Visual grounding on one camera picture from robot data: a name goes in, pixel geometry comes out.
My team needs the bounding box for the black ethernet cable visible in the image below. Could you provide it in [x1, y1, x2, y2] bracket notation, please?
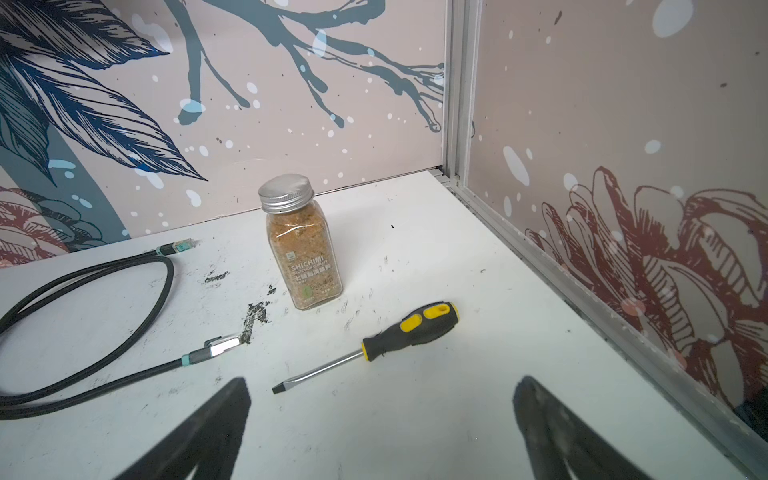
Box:
[0, 238, 250, 421]

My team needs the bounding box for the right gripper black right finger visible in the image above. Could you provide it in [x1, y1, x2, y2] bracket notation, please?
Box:
[512, 376, 650, 480]

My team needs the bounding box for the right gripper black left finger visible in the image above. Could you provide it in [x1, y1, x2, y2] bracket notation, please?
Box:
[118, 377, 251, 479]

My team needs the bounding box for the black yellow flathead screwdriver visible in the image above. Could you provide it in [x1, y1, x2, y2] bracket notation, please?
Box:
[272, 301, 460, 395]

